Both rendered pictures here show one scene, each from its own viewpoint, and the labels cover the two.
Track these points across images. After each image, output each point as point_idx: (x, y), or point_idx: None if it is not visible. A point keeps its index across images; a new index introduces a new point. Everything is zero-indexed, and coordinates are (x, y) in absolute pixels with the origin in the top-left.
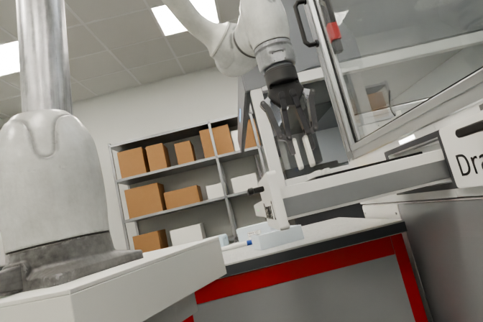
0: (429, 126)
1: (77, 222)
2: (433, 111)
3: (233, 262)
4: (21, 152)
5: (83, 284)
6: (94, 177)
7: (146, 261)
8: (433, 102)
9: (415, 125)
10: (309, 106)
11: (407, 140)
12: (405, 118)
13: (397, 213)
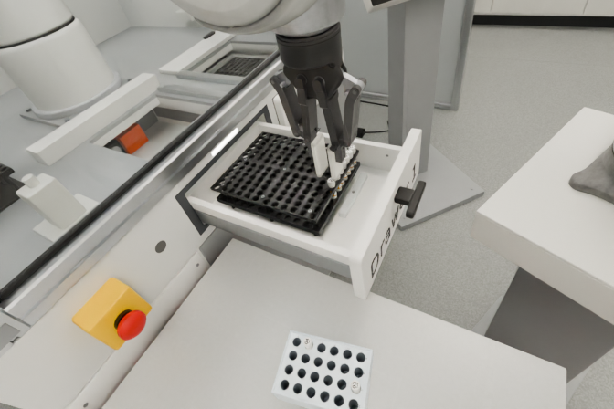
0: (256, 108)
1: None
2: (259, 91)
3: (441, 319)
4: None
5: (579, 111)
6: None
7: (550, 142)
8: (264, 80)
9: (241, 115)
10: (296, 95)
11: (226, 141)
12: (228, 113)
13: (198, 263)
